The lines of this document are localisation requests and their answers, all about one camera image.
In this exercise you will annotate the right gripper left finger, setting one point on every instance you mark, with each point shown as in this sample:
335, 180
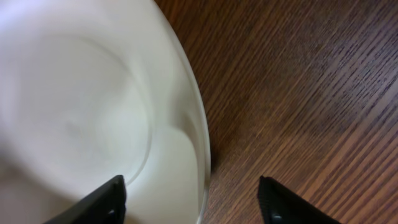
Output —
106, 204

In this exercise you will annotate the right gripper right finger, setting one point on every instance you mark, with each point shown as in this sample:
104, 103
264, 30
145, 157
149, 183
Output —
279, 205

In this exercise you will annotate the cream plastic plate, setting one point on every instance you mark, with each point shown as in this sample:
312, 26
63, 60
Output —
94, 89

